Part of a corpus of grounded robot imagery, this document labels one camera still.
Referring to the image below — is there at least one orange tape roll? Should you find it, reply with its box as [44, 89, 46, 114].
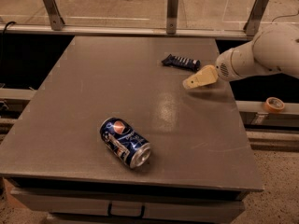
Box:
[264, 97, 285, 113]

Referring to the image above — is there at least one left metal rail bracket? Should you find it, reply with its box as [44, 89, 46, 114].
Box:
[42, 0, 64, 31]

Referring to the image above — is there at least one horizontal metal rail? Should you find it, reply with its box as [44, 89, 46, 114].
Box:
[6, 23, 253, 41]

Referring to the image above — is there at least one blue pepsi can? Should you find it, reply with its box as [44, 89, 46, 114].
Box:
[99, 118, 151, 169]

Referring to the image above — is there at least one dark blue rxbar wrapper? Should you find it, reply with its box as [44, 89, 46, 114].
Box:
[162, 54, 201, 72]

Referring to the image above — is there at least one metal rail bracket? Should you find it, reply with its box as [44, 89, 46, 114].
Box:
[42, 0, 64, 31]
[244, 0, 269, 36]
[166, 0, 178, 35]

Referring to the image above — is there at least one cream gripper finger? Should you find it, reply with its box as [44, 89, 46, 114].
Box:
[182, 64, 218, 90]

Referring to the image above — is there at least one right metal rail bracket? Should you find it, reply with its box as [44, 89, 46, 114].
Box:
[244, 0, 269, 36]

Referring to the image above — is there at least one middle metal rail bracket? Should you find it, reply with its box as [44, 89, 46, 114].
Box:
[166, 0, 178, 35]

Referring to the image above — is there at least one black cable left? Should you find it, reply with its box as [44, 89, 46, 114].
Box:
[0, 21, 18, 70]

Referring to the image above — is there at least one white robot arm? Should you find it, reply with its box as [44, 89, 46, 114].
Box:
[183, 23, 299, 90]

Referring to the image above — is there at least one black drawer handle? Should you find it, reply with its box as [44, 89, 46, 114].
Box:
[107, 202, 145, 218]

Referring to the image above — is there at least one grey table drawer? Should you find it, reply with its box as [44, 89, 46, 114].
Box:
[11, 188, 245, 224]

